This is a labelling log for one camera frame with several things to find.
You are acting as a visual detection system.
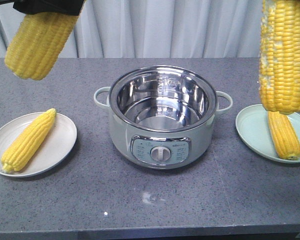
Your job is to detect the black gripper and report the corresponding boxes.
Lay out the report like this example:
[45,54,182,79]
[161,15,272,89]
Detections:
[13,0,84,16]

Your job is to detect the yellow corn cob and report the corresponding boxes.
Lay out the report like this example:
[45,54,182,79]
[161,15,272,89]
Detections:
[267,111,300,161]
[259,0,300,115]
[4,12,79,81]
[0,108,57,173]

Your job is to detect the grey curtain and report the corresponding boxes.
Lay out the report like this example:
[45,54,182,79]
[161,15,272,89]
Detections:
[0,0,266,59]

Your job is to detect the beige plate left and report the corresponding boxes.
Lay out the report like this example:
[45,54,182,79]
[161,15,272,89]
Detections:
[0,112,77,178]

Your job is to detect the green electric cooking pot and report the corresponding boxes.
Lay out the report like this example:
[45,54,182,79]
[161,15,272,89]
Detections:
[94,65,233,170]

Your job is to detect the green plate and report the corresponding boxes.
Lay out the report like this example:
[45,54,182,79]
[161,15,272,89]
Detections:
[235,104,300,164]

